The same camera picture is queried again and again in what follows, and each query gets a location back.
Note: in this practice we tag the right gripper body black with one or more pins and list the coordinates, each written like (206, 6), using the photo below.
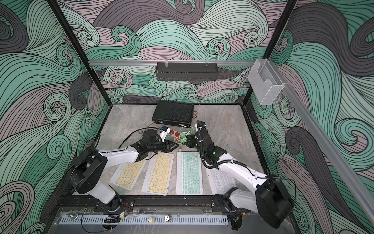
(194, 143)

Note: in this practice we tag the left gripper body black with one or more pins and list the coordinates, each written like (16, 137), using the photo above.
(158, 146)

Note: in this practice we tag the yellow keyboard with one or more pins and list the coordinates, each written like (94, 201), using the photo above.
(157, 178)
(126, 174)

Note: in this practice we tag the green keyboard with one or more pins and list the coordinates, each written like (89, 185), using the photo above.
(189, 174)

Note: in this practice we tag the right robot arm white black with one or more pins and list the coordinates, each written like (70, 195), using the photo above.
(267, 194)

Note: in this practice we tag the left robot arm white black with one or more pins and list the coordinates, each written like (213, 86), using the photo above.
(85, 171)

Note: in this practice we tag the white keyboard far right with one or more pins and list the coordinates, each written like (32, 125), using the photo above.
(219, 181)

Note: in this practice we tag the wooden power strip green plugs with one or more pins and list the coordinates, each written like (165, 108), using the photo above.
(171, 135)

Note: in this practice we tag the black flat box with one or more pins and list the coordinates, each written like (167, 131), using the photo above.
(173, 113)

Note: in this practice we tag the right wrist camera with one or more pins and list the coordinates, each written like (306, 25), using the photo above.
(200, 125)

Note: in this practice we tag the black wall tray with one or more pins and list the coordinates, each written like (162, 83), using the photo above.
(186, 71)

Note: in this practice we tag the white slotted cable duct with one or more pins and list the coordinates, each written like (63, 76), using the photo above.
(148, 220)

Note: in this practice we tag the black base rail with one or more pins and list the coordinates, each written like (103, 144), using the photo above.
(216, 203)

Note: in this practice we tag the clear acrylic wall holder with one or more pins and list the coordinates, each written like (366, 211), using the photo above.
(265, 80)

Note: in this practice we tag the aluminium wall rail right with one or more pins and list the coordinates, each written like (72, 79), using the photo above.
(350, 178)

